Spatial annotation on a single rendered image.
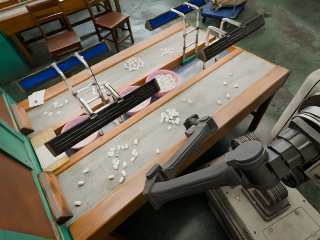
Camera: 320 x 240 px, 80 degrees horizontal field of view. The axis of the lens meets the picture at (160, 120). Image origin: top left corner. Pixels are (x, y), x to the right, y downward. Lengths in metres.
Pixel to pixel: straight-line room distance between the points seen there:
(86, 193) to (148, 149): 0.42
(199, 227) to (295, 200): 0.74
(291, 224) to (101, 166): 1.17
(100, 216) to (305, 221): 1.16
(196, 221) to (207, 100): 1.00
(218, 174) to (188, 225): 1.28
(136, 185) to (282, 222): 0.89
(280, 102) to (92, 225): 2.31
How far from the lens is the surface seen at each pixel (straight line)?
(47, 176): 1.23
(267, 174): 0.54
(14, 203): 0.94
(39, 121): 1.67
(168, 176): 0.77
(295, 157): 0.53
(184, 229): 1.80
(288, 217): 1.48
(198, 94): 1.48
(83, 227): 1.13
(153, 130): 1.27
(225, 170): 0.55
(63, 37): 3.29
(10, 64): 3.72
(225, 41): 1.38
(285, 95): 2.79
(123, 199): 1.10
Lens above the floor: 1.79
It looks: 53 degrees down
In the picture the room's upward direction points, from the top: 8 degrees counter-clockwise
